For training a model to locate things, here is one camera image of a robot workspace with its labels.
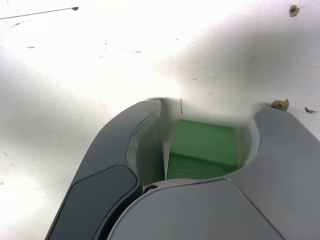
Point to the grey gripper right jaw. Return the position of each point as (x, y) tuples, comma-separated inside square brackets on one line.
[(250, 205)]

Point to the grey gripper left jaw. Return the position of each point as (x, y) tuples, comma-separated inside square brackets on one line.
[(100, 162)]

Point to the green cube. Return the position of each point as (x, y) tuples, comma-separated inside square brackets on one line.
[(202, 140)]

